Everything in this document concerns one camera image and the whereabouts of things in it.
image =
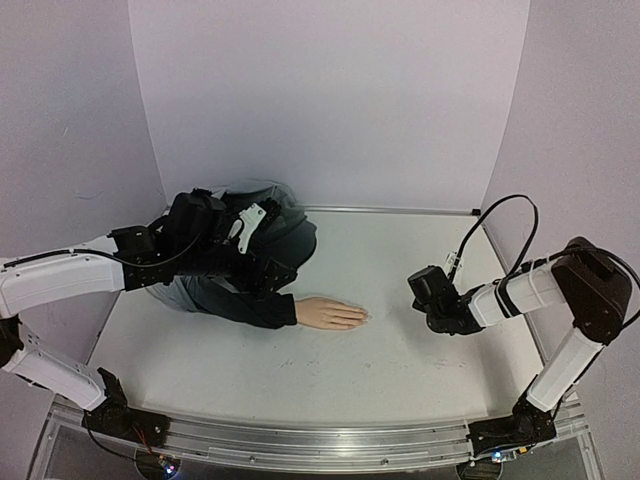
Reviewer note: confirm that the mannequin hand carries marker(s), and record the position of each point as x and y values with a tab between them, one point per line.
326	314

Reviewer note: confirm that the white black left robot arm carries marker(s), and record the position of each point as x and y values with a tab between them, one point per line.
229	254

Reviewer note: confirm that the aluminium table edge strip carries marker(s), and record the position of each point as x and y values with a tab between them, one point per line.
393	210

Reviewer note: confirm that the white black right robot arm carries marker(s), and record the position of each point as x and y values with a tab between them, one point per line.
593	283

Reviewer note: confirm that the aluminium front rail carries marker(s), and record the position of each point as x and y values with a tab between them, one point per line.
315	449

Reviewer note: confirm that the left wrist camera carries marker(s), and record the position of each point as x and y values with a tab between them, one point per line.
247	223

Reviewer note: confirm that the dark jacket with grey lining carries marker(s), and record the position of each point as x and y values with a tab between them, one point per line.
290	240

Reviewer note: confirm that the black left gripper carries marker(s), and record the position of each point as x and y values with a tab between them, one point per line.
250	285

